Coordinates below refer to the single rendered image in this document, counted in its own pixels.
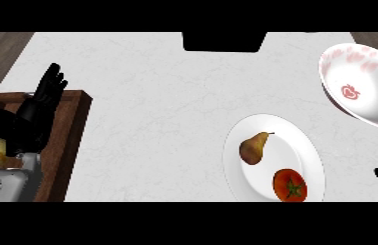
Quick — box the brown pear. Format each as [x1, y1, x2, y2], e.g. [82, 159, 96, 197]
[238, 131, 277, 166]

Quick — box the yellow object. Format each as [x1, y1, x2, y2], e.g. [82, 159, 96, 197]
[0, 138, 9, 167]

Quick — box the white plate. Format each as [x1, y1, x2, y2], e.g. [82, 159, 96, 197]
[222, 113, 327, 203]

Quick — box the white bowl with pink print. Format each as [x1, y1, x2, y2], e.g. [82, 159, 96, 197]
[318, 42, 378, 128]

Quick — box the brown wooden cutting board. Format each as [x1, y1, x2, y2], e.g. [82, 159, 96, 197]
[0, 90, 95, 203]

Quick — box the black rectangular appliance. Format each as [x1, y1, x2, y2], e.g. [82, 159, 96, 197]
[182, 32, 269, 54]

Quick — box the red tomato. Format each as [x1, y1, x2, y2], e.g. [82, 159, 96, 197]
[272, 168, 309, 203]

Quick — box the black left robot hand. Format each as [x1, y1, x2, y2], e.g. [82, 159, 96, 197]
[0, 62, 70, 158]

